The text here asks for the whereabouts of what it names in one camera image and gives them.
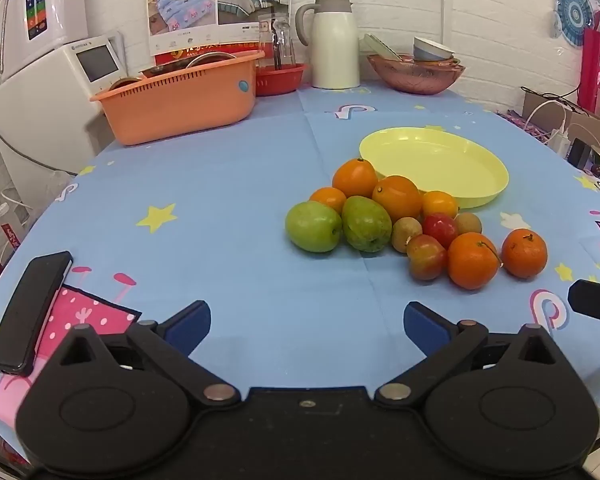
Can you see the small brown fruit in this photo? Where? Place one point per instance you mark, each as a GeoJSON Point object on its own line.
{"type": "Point", "coordinates": [469, 222]}

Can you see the white appliance with screen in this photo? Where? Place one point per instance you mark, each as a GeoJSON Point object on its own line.
{"type": "Point", "coordinates": [40, 110]}

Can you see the yellow plastic plate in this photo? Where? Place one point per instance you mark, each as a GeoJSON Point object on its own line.
{"type": "Point", "coordinates": [445, 162]}

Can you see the small black box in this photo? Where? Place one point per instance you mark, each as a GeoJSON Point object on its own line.
{"type": "Point", "coordinates": [579, 154]}

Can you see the cardboard box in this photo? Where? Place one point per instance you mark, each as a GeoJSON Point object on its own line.
{"type": "Point", "coordinates": [580, 125]}

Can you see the black phone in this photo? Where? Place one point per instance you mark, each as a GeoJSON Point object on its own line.
{"type": "Point", "coordinates": [27, 312]}

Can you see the blue printed tablecloth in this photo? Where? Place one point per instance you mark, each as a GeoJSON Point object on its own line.
{"type": "Point", "coordinates": [205, 220]}

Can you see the white charger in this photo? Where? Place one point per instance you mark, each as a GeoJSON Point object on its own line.
{"type": "Point", "coordinates": [561, 142]}

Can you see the metal bowl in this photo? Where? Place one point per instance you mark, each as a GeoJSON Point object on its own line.
{"type": "Point", "coordinates": [207, 59]}

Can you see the orange plastic basket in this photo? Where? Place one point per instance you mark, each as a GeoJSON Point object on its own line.
{"type": "Point", "coordinates": [180, 102]}

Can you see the small orange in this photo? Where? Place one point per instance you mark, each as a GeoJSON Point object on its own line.
{"type": "Point", "coordinates": [328, 199]}
{"type": "Point", "coordinates": [439, 205]}

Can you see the large orange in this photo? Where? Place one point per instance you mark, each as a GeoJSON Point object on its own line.
{"type": "Point", "coordinates": [355, 179]}
{"type": "Point", "coordinates": [396, 199]}

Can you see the tangerine with dark stem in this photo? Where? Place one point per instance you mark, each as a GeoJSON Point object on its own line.
{"type": "Point", "coordinates": [524, 254]}

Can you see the blue white bowl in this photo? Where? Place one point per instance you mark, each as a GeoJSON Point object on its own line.
{"type": "Point", "coordinates": [430, 49]}

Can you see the pink gift bag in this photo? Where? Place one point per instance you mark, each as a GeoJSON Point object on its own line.
{"type": "Point", "coordinates": [597, 67]}

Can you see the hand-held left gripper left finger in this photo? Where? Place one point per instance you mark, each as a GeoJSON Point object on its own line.
{"type": "Point", "coordinates": [191, 324]}

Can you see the green mango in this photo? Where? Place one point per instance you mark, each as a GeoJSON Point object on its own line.
{"type": "Point", "coordinates": [366, 225]}

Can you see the red apple front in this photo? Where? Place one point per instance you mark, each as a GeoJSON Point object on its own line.
{"type": "Point", "coordinates": [426, 257]}

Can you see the glass pitcher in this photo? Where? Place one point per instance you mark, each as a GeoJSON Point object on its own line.
{"type": "Point", "coordinates": [277, 42]}

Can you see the white wall water purifier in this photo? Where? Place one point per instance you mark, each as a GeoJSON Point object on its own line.
{"type": "Point", "coordinates": [50, 5]}

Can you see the red plastic basket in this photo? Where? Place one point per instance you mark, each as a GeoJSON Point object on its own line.
{"type": "Point", "coordinates": [280, 81]}

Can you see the small red apple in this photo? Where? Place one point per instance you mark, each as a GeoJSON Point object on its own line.
{"type": "Point", "coordinates": [441, 230]}

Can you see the green apple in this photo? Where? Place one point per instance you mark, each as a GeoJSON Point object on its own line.
{"type": "Point", "coordinates": [312, 226]}

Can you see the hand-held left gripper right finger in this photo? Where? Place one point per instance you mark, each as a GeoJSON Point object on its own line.
{"type": "Point", "coordinates": [422, 324]}

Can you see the brown kiwi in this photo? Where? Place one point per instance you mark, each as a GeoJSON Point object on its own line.
{"type": "Point", "coordinates": [405, 234]}

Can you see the blue round fan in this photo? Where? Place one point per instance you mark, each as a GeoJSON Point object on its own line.
{"type": "Point", "coordinates": [573, 12]}

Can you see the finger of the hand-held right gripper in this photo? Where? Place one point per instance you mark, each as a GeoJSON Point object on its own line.
{"type": "Point", "coordinates": [597, 302]}

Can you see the pink glass bowl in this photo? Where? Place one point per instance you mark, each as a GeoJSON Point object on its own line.
{"type": "Point", "coordinates": [415, 77]}

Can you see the white plate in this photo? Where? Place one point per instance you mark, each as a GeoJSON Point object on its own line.
{"type": "Point", "coordinates": [382, 46]}

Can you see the wall poster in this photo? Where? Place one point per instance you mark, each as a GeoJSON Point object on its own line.
{"type": "Point", "coordinates": [215, 7]}

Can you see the white thermos jug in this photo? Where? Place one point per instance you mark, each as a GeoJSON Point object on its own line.
{"type": "Point", "coordinates": [336, 42]}

